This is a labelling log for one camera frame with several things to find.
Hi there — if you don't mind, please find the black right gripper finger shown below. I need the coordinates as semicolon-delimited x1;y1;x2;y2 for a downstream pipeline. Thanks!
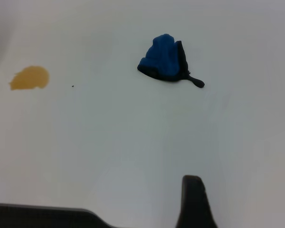
175;175;218;228

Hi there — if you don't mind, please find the blue and black cloth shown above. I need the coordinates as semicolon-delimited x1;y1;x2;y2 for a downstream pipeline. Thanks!
136;34;206;89

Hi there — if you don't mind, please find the black textured base mat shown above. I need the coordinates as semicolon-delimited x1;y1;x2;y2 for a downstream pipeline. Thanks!
0;202;125;228

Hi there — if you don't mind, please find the brown coffee spill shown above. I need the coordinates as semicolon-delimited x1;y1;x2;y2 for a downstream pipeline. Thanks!
9;65;50;91

